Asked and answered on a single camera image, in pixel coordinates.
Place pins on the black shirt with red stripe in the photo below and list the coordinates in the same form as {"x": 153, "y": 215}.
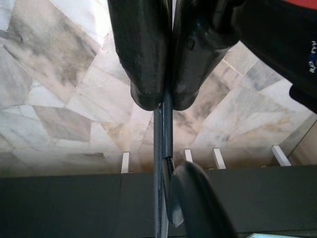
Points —
{"x": 272, "y": 37}

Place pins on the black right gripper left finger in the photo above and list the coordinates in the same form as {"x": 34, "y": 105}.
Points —
{"x": 141, "y": 49}

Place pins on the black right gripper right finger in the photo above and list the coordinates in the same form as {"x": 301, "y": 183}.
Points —
{"x": 188, "y": 62}

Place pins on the black TV console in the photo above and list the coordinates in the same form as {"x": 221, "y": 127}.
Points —
{"x": 62, "y": 203}

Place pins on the light wooden drawer cabinet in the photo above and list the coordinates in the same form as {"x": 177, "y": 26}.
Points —
{"x": 304, "y": 143}

